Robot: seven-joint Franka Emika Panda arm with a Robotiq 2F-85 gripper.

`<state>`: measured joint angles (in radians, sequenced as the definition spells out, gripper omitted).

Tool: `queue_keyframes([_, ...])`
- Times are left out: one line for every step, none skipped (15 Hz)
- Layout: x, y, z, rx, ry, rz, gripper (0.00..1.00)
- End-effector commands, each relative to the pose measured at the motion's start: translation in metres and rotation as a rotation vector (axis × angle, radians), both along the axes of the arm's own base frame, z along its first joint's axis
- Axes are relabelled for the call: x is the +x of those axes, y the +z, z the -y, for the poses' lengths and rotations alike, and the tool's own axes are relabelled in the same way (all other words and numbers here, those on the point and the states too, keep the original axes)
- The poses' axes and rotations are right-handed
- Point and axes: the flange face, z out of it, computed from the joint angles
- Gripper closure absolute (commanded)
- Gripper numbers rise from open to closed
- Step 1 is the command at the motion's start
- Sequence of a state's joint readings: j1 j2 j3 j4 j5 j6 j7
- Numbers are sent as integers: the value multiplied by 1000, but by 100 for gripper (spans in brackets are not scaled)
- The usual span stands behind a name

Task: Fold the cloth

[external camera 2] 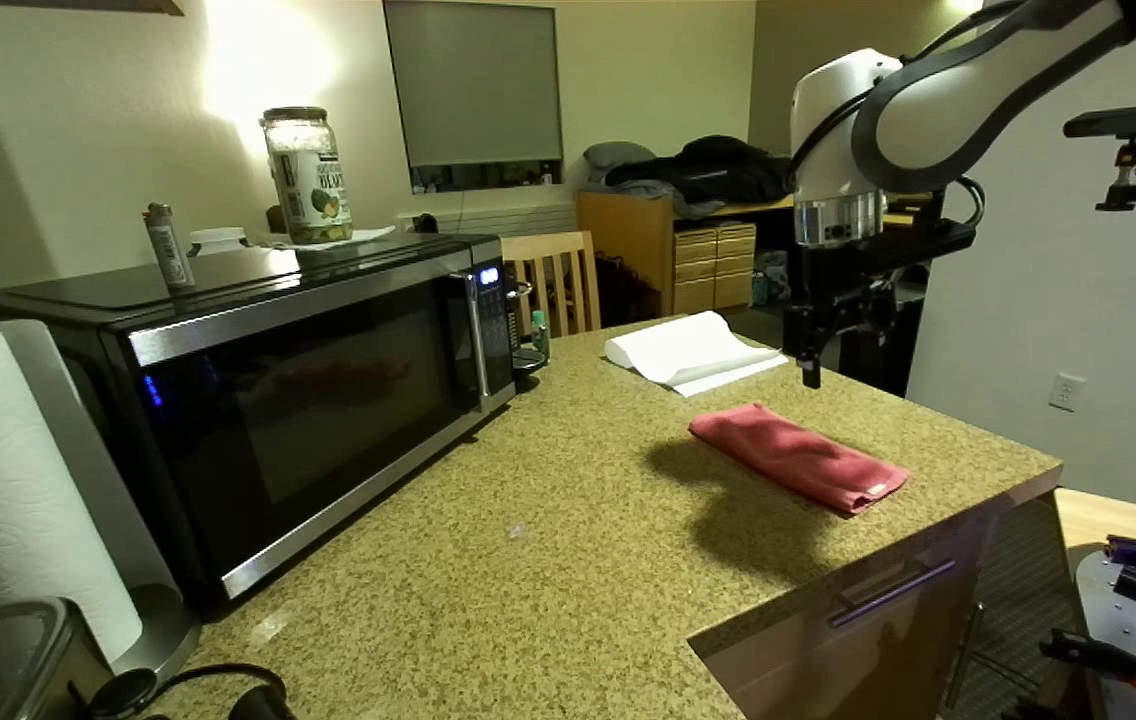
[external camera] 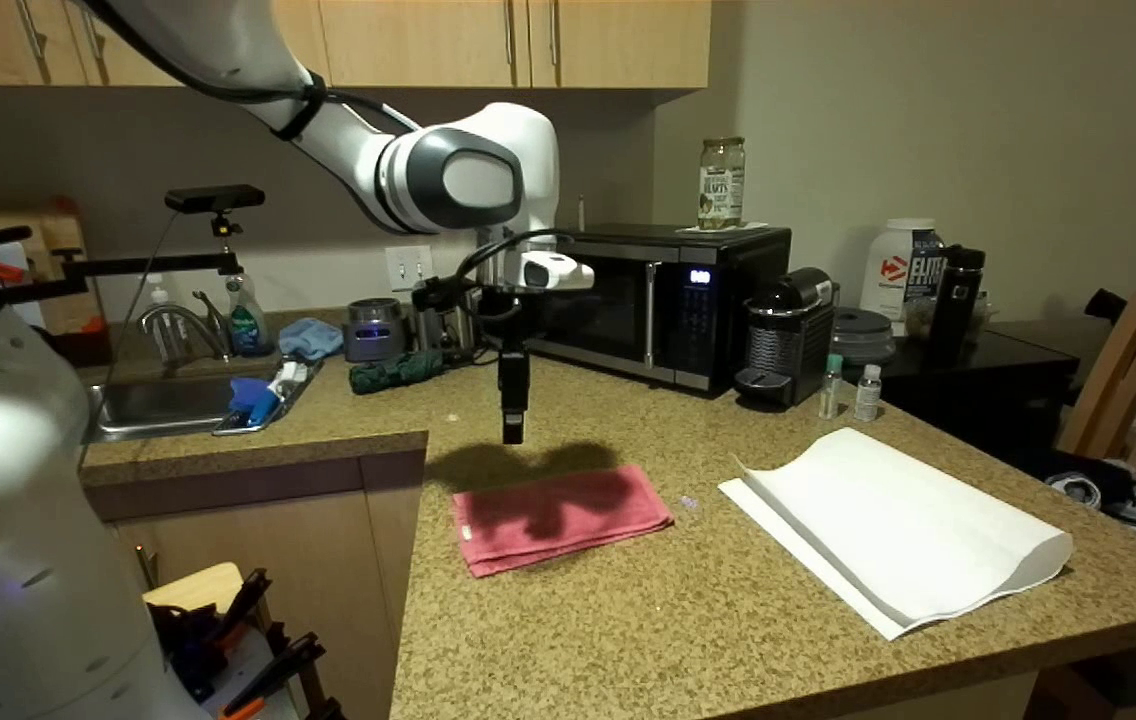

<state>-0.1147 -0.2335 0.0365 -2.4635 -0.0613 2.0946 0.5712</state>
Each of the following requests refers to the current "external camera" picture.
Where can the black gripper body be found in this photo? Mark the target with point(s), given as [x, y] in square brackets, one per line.
[507, 323]

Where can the pink cloth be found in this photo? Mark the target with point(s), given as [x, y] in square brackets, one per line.
[553, 522]

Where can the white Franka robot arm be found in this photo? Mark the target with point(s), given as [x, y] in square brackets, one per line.
[463, 181]

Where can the dark green cloth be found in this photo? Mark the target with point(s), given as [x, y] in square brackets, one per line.
[394, 369]

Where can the dark grey kitchen appliance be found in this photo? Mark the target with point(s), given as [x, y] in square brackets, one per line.
[379, 332]

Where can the black steel microwave oven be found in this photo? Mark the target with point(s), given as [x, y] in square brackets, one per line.
[674, 313]

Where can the blue rag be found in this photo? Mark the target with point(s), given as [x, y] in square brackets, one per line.
[312, 341]

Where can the glass jar with lid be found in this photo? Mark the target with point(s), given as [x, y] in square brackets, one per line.
[722, 185]

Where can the blue dish brush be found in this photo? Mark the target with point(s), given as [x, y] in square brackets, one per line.
[252, 403]

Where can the clear dish soap bottle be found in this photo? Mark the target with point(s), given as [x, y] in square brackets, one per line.
[244, 325]

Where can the black coffee maker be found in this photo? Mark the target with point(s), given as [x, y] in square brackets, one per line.
[781, 341]

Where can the brown counter cabinet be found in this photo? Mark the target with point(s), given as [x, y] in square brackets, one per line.
[272, 533]

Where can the small clear plastic bottle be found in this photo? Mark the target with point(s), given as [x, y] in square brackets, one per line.
[871, 396]
[835, 384]

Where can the metal faucet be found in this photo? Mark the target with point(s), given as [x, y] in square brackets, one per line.
[173, 325]

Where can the steel kitchen sink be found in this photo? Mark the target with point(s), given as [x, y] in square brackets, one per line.
[170, 403]

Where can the tan cardboard piece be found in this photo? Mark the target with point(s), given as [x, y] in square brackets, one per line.
[193, 587]

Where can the dark blue tool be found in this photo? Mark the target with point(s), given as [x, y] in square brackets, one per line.
[202, 635]

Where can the white plastic jug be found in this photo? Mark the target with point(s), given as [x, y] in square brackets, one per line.
[894, 273]

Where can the white folded paper sheet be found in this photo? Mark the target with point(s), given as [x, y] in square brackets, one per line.
[901, 533]

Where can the black tall bottle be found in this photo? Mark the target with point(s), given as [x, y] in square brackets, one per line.
[958, 303]

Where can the black side table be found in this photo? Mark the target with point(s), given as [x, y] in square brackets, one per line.
[981, 384]

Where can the wooden slat chair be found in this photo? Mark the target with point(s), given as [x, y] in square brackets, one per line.
[1128, 384]

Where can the black and white bag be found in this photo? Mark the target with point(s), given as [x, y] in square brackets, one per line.
[1128, 500]

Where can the white wall outlet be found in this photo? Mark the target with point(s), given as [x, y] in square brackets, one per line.
[409, 267]

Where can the wooden wall cabinets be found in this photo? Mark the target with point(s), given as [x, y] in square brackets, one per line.
[432, 43]

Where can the black camera on mount arm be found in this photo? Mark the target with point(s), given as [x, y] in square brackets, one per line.
[214, 196]

